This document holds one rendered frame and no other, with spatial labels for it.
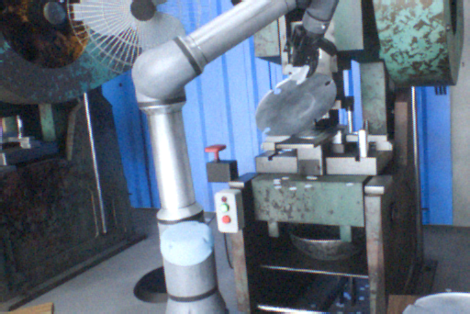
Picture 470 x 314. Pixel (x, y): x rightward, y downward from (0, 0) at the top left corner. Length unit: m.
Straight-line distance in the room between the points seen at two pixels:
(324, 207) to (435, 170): 1.39
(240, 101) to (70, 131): 1.04
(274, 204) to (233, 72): 1.67
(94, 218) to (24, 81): 0.95
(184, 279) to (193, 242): 0.08
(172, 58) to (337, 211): 0.80
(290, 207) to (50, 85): 1.35
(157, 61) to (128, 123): 2.68
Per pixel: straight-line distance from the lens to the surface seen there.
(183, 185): 1.22
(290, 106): 1.58
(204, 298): 1.16
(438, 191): 2.93
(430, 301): 1.40
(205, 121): 3.36
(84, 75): 2.64
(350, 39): 1.60
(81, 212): 2.94
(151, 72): 1.07
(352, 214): 1.58
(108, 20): 2.21
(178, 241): 1.12
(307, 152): 1.64
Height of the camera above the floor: 1.06
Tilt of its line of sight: 9 degrees down
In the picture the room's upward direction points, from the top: 4 degrees counter-clockwise
